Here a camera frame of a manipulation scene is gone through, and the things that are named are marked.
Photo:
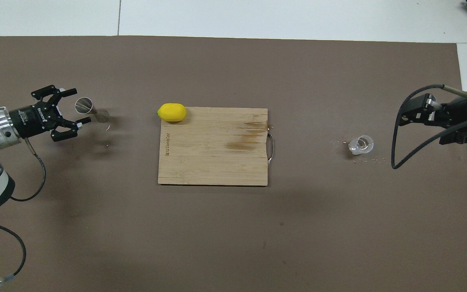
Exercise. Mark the clear plastic cup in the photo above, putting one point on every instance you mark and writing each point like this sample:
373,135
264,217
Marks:
361,144

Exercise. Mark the yellow lemon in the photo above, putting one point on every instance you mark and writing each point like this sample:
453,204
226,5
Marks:
172,112

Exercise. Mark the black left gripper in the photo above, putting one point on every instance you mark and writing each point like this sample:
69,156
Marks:
35,119

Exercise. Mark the wooden cutting board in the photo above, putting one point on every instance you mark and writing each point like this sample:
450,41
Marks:
209,162

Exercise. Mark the steel double jigger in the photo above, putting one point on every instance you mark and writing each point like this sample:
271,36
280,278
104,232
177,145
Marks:
84,105

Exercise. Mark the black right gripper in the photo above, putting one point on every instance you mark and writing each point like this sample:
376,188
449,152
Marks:
462,115

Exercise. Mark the brown paper table mat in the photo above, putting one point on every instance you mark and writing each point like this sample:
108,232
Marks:
217,243

